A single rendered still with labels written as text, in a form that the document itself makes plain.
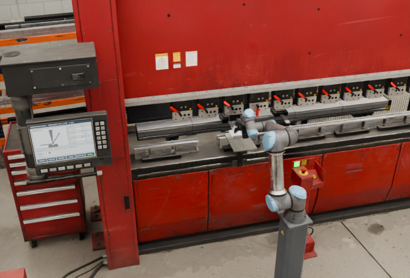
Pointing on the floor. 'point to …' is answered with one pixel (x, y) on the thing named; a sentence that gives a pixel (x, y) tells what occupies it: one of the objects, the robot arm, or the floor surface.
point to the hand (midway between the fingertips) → (238, 133)
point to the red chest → (44, 198)
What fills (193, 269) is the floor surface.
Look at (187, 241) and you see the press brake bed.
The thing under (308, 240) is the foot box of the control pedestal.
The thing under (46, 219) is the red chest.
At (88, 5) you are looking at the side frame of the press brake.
